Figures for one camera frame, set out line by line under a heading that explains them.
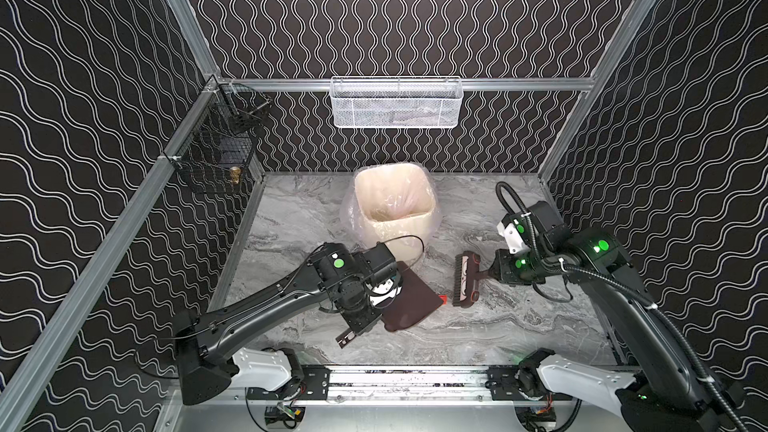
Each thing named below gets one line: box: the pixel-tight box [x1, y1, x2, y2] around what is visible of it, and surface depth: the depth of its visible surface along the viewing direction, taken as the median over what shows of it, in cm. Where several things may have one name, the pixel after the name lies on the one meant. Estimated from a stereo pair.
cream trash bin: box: [355, 163, 437, 263], surface depth 89 cm
